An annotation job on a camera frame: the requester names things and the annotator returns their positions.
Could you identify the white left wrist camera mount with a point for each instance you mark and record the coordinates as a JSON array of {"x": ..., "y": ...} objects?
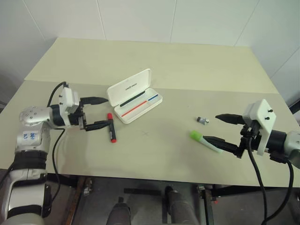
[{"x": 68, "y": 98}]

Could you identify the black metal table frame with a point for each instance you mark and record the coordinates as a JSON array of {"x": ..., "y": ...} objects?
[{"x": 246, "y": 188}]

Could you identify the black metal bar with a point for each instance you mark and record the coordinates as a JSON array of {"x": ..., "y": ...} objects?
[{"x": 294, "y": 103}]

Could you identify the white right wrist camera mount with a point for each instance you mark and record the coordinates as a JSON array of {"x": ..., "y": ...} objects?
[{"x": 262, "y": 117}]

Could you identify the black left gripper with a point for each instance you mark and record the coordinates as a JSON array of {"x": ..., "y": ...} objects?
[{"x": 75, "y": 119}]

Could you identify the white pen case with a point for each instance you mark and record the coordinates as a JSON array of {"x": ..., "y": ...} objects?
[{"x": 127, "y": 86}]

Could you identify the black pen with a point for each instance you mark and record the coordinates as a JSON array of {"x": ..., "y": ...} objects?
[{"x": 131, "y": 99}]

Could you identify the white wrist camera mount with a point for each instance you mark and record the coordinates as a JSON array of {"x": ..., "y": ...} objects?
[
  {"x": 262, "y": 117},
  {"x": 68, "y": 98}
]

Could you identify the black marker with red caps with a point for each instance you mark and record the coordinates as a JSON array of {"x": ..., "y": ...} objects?
[{"x": 112, "y": 131}]

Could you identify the rusty metal table leg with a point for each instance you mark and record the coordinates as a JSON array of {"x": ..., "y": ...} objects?
[{"x": 78, "y": 199}]

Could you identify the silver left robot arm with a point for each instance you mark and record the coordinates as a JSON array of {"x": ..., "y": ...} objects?
[{"x": 29, "y": 117}]

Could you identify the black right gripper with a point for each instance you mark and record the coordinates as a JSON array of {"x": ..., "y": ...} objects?
[{"x": 248, "y": 138}]

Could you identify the dark rounded grey shape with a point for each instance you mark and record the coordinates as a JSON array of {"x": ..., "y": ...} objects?
[
  {"x": 177, "y": 206},
  {"x": 119, "y": 214}
]

